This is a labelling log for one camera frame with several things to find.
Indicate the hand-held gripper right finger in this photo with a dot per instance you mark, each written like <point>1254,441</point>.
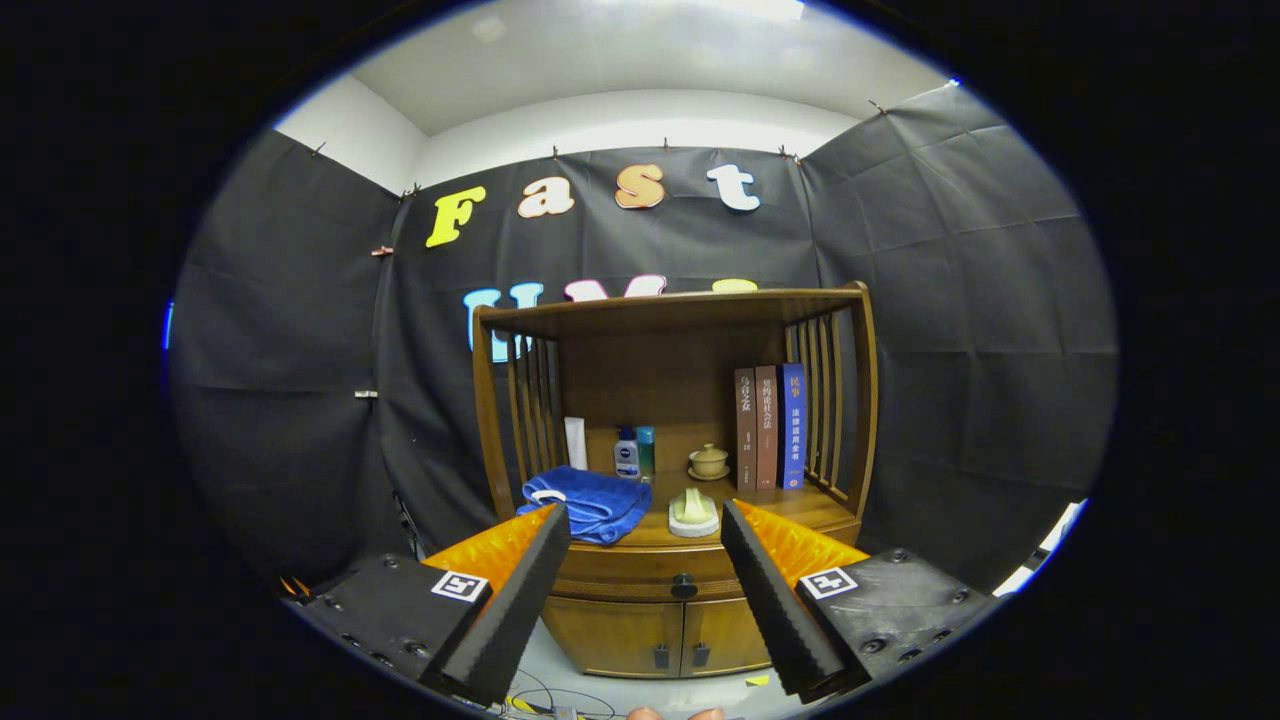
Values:
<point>780,610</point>

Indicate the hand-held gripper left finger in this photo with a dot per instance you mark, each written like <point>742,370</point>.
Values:
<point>520,610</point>

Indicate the wooden drawer with black knob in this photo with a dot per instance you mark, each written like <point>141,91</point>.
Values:
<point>620,575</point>

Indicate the pale green brush white base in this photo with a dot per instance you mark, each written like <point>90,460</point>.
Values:
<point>693,515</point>

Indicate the wooden cabinet door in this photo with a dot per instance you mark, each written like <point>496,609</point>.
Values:
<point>610,635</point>
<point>735,630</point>

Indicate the wooden countertop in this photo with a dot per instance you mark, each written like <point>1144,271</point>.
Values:
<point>785,505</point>

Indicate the brown wooden cabinet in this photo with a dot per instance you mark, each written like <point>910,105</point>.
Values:
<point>660,365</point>

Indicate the yellow black floor tape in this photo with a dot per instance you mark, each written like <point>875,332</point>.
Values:
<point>528,704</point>

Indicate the blue folded towel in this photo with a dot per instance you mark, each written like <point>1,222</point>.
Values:
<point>600,500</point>

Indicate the beige lidded teacup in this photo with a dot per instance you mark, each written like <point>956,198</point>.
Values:
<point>709,463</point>

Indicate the white tube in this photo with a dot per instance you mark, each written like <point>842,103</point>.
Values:
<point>575,443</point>

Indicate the blue book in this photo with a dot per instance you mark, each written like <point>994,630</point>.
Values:
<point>792,430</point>

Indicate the reddish brown book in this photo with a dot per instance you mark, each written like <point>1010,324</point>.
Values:
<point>767,430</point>

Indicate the dark brown book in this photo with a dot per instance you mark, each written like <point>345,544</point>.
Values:
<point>746,430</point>

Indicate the white bottle with blue cap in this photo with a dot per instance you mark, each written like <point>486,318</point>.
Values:
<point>627,460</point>

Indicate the teal bottle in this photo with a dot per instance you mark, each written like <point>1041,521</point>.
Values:
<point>647,455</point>

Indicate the white object at edge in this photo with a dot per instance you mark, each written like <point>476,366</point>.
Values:
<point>1045,545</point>

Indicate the black backdrop cloth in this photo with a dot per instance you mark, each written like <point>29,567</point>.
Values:
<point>980,300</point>

